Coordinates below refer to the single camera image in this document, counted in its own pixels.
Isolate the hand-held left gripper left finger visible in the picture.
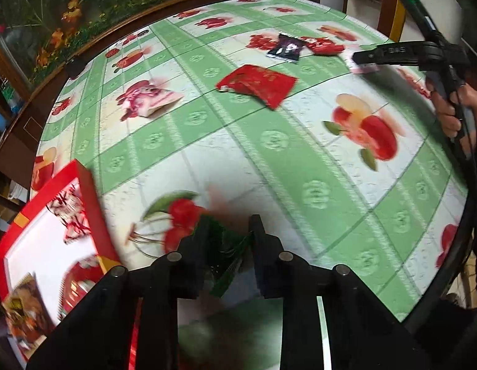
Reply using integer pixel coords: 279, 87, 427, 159
26, 224, 209, 370

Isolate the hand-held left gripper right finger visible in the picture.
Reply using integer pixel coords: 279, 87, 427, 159
248, 215, 421, 370

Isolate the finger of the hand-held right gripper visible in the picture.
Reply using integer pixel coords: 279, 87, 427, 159
351, 42, 425, 75

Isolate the small green snack packet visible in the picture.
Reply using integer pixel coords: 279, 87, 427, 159
200, 216, 255, 298

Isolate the wide red snack packet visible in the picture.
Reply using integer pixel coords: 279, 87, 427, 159
216, 64, 300, 109

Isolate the red gift box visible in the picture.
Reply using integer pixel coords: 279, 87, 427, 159
0, 159, 143, 370

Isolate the person's right hand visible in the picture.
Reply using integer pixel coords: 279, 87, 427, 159
425, 80, 477, 140

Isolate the small red snack packet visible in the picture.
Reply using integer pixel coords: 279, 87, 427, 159
300, 36, 346, 56

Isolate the dark purple snack packet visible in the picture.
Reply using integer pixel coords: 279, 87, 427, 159
267, 33, 304, 63

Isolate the pink triangular snack packet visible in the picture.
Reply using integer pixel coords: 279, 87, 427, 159
118, 80, 185, 121

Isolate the small black object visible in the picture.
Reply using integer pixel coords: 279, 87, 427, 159
64, 59, 85, 78

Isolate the framed flower picture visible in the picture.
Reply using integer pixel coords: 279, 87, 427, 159
0, 0, 262, 87

